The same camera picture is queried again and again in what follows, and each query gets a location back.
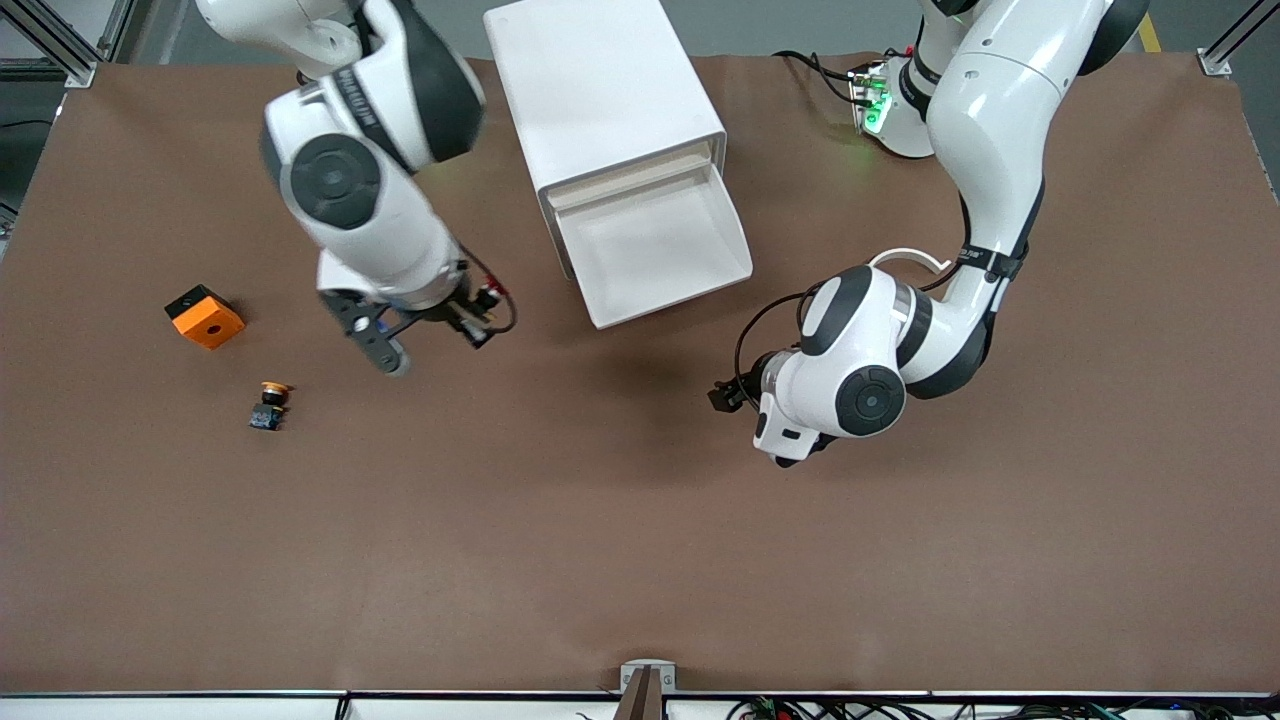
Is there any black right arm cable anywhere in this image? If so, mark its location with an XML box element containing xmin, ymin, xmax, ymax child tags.
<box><xmin>455</xmin><ymin>245</ymin><xmax>519</xmax><ymax>338</ymax></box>

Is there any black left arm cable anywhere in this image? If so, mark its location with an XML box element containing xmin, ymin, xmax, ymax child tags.
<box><xmin>733</xmin><ymin>195</ymin><xmax>1031</xmax><ymax>389</ymax></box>

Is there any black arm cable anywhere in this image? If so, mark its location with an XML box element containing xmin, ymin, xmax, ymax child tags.
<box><xmin>455</xmin><ymin>245</ymin><xmax>519</xmax><ymax>338</ymax></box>
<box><xmin>733</xmin><ymin>195</ymin><xmax>1031</xmax><ymax>389</ymax></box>

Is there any orange and black box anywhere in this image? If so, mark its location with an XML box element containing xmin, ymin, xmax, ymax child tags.
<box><xmin>164</xmin><ymin>284</ymin><xmax>247</xmax><ymax>351</ymax></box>

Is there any orange cap push button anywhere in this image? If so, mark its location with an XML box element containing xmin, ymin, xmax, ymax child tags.
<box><xmin>248</xmin><ymin>381</ymin><xmax>294</xmax><ymax>433</ymax></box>

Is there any brown table mat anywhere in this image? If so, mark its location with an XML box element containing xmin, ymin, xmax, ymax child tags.
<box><xmin>0</xmin><ymin>52</ymin><xmax>1280</xmax><ymax>696</ymax></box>

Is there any black base cable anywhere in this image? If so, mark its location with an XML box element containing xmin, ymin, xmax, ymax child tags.
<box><xmin>773</xmin><ymin>48</ymin><xmax>866</xmax><ymax>106</ymax></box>

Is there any white table edge rail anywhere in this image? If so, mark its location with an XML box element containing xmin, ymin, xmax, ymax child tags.
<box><xmin>0</xmin><ymin>690</ymin><xmax>1280</xmax><ymax>720</ymax></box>

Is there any white curved plastic part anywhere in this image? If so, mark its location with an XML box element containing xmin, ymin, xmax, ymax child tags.
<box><xmin>868</xmin><ymin>247</ymin><xmax>953</xmax><ymax>274</ymax></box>

